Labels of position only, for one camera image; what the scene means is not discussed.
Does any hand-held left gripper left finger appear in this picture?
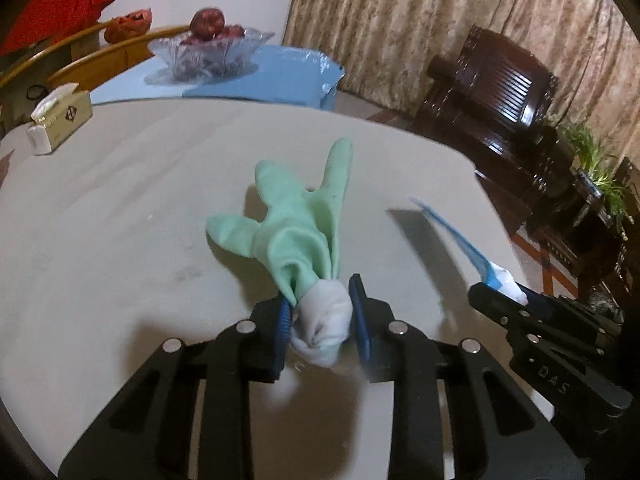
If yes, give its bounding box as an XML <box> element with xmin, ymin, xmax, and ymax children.
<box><xmin>59</xmin><ymin>297</ymin><xmax>293</xmax><ymax>480</ymax></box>

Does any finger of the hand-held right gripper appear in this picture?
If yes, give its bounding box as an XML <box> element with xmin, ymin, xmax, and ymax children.
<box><xmin>525</xmin><ymin>292</ymin><xmax>624</xmax><ymax>333</ymax></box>
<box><xmin>469</xmin><ymin>282</ymin><xmax>532</xmax><ymax>332</ymax></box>

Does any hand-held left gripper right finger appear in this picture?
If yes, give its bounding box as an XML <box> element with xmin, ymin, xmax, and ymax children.
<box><xmin>348</xmin><ymin>273</ymin><xmax>591</xmax><ymax>480</ymax></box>

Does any blue face mask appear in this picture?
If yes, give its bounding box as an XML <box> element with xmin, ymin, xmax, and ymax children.
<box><xmin>409</xmin><ymin>197</ymin><xmax>529</xmax><ymax>306</ymax></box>

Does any green sock with white cuff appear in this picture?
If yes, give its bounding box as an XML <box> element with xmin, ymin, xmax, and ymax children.
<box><xmin>206</xmin><ymin>137</ymin><xmax>355</xmax><ymax>372</ymax></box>

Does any dark wooden side table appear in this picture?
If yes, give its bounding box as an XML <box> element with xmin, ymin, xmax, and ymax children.
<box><xmin>529</xmin><ymin>170</ymin><xmax>632</xmax><ymax>293</ymax></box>

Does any green potted plant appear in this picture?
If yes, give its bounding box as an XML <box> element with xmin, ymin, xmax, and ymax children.
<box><xmin>561</xmin><ymin>119</ymin><xmax>632</xmax><ymax>242</ymax></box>

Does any blue side table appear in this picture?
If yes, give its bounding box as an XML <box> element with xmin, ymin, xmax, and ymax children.
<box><xmin>90</xmin><ymin>44</ymin><xmax>346</xmax><ymax>110</ymax></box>

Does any glass fruit bowl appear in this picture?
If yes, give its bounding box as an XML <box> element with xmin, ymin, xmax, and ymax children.
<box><xmin>146</xmin><ymin>29</ymin><xmax>276</xmax><ymax>86</ymax></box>

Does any beige tissue box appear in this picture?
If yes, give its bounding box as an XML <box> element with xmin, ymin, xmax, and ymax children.
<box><xmin>26</xmin><ymin>84</ymin><xmax>94</xmax><ymax>156</ymax></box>

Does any beige patterned curtain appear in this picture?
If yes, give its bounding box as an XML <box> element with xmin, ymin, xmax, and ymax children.
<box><xmin>282</xmin><ymin>0</ymin><xmax>640</xmax><ymax>173</ymax></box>

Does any light wooden chair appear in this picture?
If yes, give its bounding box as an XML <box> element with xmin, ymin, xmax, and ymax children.
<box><xmin>0</xmin><ymin>20</ymin><xmax>122</xmax><ymax>89</ymax></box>
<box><xmin>47</xmin><ymin>34</ymin><xmax>167</xmax><ymax>92</ymax></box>

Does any red plastic bag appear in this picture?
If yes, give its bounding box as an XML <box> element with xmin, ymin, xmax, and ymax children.
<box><xmin>103</xmin><ymin>7</ymin><xmax>154</xmax><ymax>44</ymax></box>

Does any red hanging cloth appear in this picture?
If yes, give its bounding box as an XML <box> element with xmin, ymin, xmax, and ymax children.
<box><xmin>0</xmin><ymin>0</ymin><xmax>117</xmax><ymax>57</ymax></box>

